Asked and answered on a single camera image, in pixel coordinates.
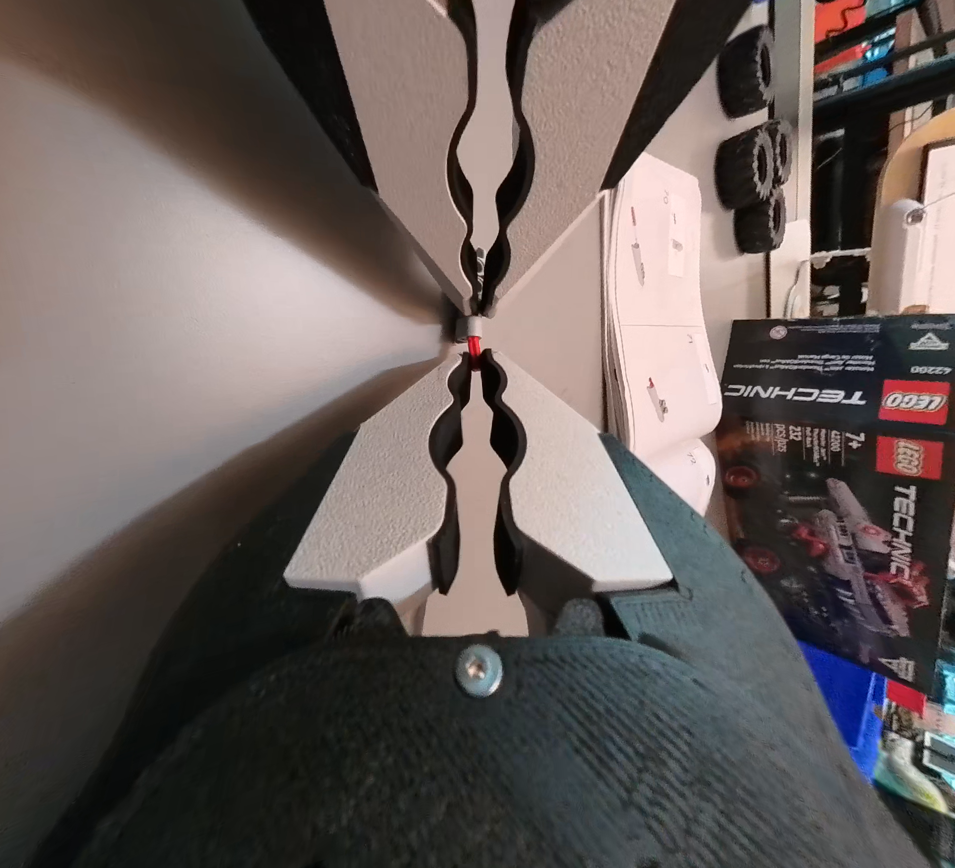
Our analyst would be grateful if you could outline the black toy tire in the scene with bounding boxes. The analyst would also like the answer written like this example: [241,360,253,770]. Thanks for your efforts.
[716,25,777,119]
[733,189,788,254]
[715,128,777,209]
[761,118,795,183]

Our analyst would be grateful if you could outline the blue plastic bin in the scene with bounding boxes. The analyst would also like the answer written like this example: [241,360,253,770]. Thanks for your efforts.
[798,640,889,783]

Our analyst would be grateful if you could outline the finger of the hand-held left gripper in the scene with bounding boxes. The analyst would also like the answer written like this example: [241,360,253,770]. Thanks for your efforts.
[483,0,687,319]
[315,0,482,316]

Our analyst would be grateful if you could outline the black toy set box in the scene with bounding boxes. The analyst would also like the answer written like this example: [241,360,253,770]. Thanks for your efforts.
[716,316,955,686]

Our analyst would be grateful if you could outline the open instruction booklet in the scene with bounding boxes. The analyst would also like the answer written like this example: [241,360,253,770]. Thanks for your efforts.
[600,152,725,515]

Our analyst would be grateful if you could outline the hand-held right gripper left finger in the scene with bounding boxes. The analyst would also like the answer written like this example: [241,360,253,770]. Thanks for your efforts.
[284,352,476,601]

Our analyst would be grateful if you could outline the grey toy connector piece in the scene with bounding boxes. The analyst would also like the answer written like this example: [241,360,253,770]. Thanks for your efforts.
[454,245,493,341]

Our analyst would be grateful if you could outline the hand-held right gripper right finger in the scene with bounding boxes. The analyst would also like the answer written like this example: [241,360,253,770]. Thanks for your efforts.
[481,350,676,597]

